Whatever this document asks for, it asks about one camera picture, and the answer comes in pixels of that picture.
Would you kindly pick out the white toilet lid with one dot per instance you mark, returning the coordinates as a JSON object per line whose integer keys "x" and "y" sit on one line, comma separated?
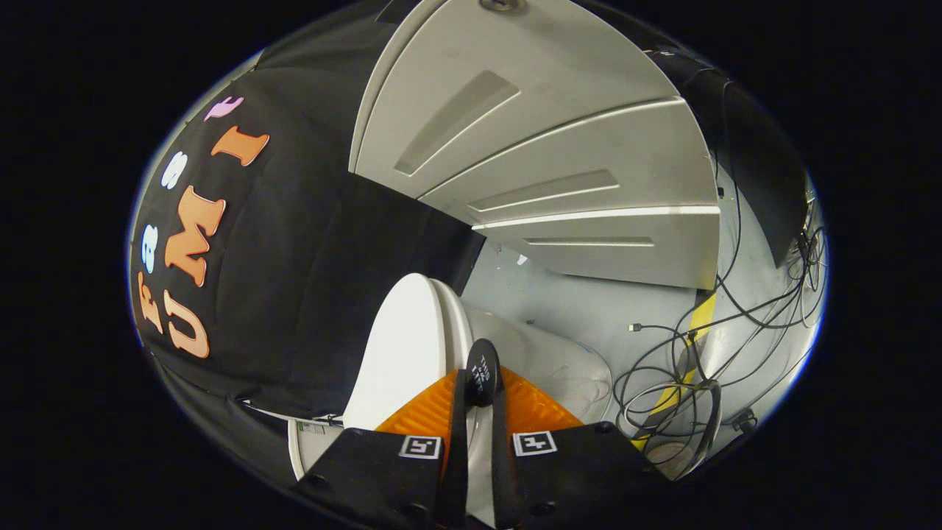
{"x": 401, "y": 353}

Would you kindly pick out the white toilet bowl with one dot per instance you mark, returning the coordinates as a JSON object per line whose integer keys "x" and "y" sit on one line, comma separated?
{"x": 544, "y": 361}

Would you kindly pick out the black backdrop cloth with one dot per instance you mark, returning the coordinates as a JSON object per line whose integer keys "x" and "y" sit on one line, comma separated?
{"x": 294, "y": 258}

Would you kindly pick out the yellow floor tape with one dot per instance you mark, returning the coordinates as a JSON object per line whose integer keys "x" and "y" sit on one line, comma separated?
{"x": 703, "y": 313}

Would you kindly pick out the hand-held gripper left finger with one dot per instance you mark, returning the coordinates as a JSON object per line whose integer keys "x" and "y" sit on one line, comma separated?
{"x": 462, "y": 456}

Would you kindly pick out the white drawer cabinet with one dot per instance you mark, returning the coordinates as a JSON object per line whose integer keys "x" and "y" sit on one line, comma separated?
{"x": 552, "y": 147}

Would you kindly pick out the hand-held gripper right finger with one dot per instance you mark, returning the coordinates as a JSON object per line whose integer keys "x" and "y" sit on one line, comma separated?
{"x": 500, "y": 471}

